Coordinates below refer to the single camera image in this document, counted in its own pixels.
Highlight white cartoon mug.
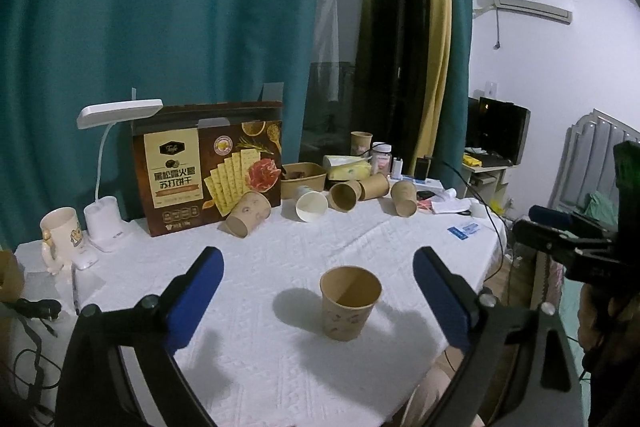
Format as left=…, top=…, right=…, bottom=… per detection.
left=39, top=207, right=84, bottom=275

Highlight dark glass sliding door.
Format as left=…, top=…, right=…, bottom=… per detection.
left=298, top=0, right=432, bottom=168

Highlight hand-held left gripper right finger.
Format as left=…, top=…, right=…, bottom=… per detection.
left=412, top=246, right=588, bottom=427

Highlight white air conditioner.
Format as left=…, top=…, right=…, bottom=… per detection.
left=475, top=0, right=574, bottom=26

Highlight black cable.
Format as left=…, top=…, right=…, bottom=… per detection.
left=425, top=154, right=507, bottom=280

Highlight white lined paper cup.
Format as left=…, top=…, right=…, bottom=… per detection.
left=294, top=185, right=329, bottom=223

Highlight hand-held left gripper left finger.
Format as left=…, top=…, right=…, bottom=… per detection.
left=54, top=246, right=225, bottom=427

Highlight wide teal curtain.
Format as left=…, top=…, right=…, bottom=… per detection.
left=0, top=0, right=327, bottom=253

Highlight tangled black cables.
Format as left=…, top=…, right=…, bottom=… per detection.
left=0, top=297, right=63, bottom=427

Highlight white crumpled paper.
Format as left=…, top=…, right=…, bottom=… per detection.
left=429, top=188, right=473, bottom=216

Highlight clear jar with white lid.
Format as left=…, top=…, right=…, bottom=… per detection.
left=371, top=142, right=392, bottom=175

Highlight brown paper bowl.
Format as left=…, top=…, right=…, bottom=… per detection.
left=280, top=162, right=328, bottom=200

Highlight yellow tissue pack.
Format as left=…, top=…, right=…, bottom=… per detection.
left=322, top=154, right=373, bottom=182

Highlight person's leg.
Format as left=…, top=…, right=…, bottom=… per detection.
left=397, top=349, right=473, bottom=427

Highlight black monitor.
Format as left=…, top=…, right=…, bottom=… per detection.
left=466, top=96, right=532, bottom=166

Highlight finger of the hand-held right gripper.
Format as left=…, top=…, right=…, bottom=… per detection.
left=528, top=205, right=621, bottom=242
left=512, top=220, right=621, bottom=282

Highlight grey padded headboard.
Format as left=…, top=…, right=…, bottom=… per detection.
left=545, top=109, right=640, bottom=228

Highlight brown printed paper cup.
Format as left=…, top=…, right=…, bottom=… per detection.
left=320, top=265, right=383, bottom=341
left=224, top=192, right=272, bottom=239

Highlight white desk lamp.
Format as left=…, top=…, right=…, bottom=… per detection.
left=76, top=99, right=164, bottom=253

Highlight yellow curtain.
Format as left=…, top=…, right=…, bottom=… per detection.
left=411, top=0, right=453, bottom=168

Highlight plain brown paper cup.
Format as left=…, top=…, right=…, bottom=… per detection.
left=350, top=131, right=374, bottom=156
left=358, top=172, right=390, bottom=201
left=390, top=180, right=418, bottom=218
left=328, top=180, right=363, bottom=212

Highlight person's right hand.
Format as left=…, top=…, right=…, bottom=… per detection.
left=577, top=282, right=613, bottom=360

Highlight white side desk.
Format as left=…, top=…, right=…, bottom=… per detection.
left=461, top=156, right=516, bottom=208

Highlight dark pen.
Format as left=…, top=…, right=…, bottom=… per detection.
left=70, top=264, right=81, bottom=315

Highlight narrow teal curtain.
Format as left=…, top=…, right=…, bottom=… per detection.
left=440, top=0, right=474, bottom=198

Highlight blue and white card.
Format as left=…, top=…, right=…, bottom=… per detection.
left=446, top=222, right=482, bottom=239

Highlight brown cracker box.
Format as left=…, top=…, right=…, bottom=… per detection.
left=131, top=101, right=284, bottom=238

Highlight white textured tablecloth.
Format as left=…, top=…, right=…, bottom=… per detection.
left=12, top=179, right=507, bottom=427

